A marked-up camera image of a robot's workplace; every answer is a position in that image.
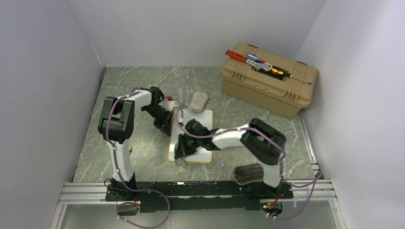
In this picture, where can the red handled adjustable wrench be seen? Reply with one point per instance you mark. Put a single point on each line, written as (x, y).
(258, 66)

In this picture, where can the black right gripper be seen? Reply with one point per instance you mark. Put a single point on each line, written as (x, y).
(183, 150)

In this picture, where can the yellow black screwdriver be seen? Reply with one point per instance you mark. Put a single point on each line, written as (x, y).
(284, 73)

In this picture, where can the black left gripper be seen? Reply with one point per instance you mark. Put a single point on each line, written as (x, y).
(164, 125)

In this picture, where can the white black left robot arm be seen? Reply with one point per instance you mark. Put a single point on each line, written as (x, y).
(116, 125)

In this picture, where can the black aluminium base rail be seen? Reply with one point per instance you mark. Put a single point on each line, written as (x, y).
(192, 195)

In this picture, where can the blue red screwdriver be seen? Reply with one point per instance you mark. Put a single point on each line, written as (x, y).
(254, 58)

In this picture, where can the tan plastic toolbox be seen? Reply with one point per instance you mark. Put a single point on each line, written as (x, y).
(281, 95)

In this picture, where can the grey silver scrubbing sponge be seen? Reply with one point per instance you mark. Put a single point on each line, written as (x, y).
(198, 102)

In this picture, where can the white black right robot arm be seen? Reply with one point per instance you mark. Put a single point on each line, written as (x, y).
(264, 142)

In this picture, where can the dark wavy foam sponge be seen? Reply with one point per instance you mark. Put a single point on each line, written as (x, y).
(243, 175)

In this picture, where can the yellow framed whiteboard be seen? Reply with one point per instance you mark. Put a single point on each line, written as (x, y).
(202, 155)

